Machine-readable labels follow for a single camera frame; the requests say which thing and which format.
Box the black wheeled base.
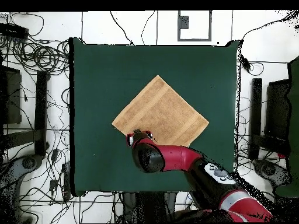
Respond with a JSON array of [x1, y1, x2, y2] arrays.
[[253, 159, 291, 187], [0, 153, 45, 187]]

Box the black cable coil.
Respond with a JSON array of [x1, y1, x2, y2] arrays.
[[0, 34, 71, 78]]

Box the dark green cloth pile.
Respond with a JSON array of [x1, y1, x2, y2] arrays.
[[275, 54, 299, 198]]

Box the dark grey floor box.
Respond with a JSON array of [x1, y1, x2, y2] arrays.
[[179, 15, 189, 30]]

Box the grey square floor frame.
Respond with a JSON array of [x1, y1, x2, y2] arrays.
[[177, 10, 213, 42]]

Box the black floor cable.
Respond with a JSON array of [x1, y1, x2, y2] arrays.
[[109, 10, 134, 46], [141, 10, 156, 45]]

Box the tan terry towel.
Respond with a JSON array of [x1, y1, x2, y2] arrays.
[[111, 74, 210, 148]]

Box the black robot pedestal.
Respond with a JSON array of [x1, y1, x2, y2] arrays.
[[121, 192, 178, 223]]

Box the black power strip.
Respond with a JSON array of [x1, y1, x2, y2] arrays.
[[0, 23, 29, 39]]

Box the dark green table cloth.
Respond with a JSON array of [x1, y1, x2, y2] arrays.
[[69, 37, 241, 197]]

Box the black floor beam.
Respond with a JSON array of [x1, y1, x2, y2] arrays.
[[248, 78, 263, 160], [34, 70, 50, 156]]

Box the black plug adapter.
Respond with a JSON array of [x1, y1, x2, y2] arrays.
[[239, 54, 252, 72]]

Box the dark flat box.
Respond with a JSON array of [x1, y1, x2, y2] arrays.
[[265, 78, 291, 142], [0, 65, 23, 125]]

